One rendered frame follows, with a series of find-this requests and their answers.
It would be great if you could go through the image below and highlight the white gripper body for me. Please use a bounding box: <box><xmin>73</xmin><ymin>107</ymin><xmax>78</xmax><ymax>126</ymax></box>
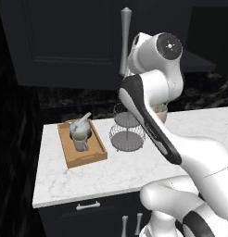
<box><xmin>127</xmin><ymin>44</ymin><xmax>145</xmax><ymax>77</ymax></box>

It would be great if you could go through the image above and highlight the grey kettle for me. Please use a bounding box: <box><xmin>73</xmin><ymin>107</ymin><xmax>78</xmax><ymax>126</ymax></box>
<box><xmin>69</xmin><ymin>111</ymin><xmax>93</xmax><ymax>139</ymax></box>

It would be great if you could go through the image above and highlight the grey mug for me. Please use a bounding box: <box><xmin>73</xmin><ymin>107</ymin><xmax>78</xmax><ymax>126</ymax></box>
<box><xmin>71</xmin><ymin>132</ymin><xmax>90</xmax><ymax>153</ymax></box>

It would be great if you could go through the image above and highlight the wooden tray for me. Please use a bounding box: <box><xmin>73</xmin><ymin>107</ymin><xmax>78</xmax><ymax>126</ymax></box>
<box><xmin>57</xmin><ymin>118</ymin><xmax>108</xmax><ymax>169</ymax></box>

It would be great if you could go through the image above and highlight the colourful patterned bowl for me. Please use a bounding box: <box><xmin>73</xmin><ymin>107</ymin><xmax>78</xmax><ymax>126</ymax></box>
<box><xmin>151</xmin><ymin>103</ymin><xmax>169</xmax><ymax>124</ymax></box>

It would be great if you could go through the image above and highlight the black drawer front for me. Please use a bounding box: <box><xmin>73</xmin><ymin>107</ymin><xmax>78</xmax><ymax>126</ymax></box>
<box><xmin>56</xmin><ymin>192</ymin><xmax>144</xmax><ymax>218</ymax></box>

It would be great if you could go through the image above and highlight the black base cupboard door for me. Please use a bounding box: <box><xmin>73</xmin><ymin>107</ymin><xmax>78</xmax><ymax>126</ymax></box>
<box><xmin>131</xmin><ymin>206</ymin><xmax>155</xmax><ymax>237</ymax></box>
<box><xmin>40</xmin><ymin>211</ymin><xmax>133</xmax><ymax>237</ymax></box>

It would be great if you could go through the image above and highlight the grey wall cabinet door handle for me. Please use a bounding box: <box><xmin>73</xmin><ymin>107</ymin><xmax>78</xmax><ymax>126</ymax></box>
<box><xmin>119</xmin><ymin>6</ymin><xmax>133</xmax><ymax>77</ymax></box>

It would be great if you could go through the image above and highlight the black wall cabinet door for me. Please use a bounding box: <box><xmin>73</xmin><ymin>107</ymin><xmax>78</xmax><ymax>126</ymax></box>
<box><xmin>0</xmin><ymin>0</ymin><xmax>134</xmax><ymax>91</ymax></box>
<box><xmin>133</xmin><ymin>0</ymin><xmax>194</xmax><ymax>55</ymax></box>

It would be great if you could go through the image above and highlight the two-tier wire stand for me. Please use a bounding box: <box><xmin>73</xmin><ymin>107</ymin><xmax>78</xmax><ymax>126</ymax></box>
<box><xmin>108</xmin><ymin>101</ymin><xmax>146</xmax><ymax>153</ymax></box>

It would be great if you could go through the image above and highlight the black wall cabinet body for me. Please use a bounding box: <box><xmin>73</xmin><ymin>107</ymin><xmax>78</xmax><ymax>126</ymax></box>
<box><xmin>180</xmin><ymin>0</ymin><xmax>228</xmax><ymax>81</ymax></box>

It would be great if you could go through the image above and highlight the grey drawer handle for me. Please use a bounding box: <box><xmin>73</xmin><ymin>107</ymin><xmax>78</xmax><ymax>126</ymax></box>
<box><xmin>75</xmin><ymin>200</ymin><xmax>101</xmax><ymax>211</ymax></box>

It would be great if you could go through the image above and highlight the grey base cupboard handle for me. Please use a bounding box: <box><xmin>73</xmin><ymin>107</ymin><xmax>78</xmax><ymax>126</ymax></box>
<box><xmin>133</xmin><ymin>212</ymin><xmax>144</xmax><ymax>236</ymax></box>
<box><xmin>120</xmin><ymin>215</ymin><xmax>129</xmax><ymax>237</ymax></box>

